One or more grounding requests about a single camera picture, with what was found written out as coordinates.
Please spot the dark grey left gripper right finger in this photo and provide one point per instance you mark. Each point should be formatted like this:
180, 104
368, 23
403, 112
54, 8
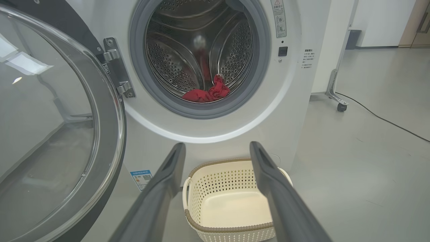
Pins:
289, 215

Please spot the white partition board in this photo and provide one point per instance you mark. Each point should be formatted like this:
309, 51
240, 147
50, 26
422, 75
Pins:
336, 33

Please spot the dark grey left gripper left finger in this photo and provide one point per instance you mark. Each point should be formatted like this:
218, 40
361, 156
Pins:
151, 205

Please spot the white washing machine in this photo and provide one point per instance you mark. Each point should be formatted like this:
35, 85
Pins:
268, 111

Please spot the metal partition foot with caster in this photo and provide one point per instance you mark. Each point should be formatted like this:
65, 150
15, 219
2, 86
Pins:
332, 87

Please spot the metal washing machine door hinge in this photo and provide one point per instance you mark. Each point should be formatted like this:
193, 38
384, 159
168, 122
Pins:
116, 67

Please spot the cream perforated laundry basket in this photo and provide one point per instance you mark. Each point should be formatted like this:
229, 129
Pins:
228, 208

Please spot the dark grey waste bin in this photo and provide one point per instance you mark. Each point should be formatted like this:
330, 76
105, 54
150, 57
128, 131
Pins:
352, 40

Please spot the red white-trimmed sports garment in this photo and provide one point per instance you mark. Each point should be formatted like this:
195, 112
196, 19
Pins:
201, 95

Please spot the blue energy label sticker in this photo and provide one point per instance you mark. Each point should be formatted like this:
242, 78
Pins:
139, 179

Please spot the black round washer door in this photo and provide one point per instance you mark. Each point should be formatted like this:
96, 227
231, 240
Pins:
111, 141

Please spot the grey warning sticker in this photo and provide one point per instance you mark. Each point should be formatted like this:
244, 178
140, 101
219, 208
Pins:
278, 20

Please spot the steel washer drum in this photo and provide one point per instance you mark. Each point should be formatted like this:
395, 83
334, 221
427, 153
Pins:
168, 60

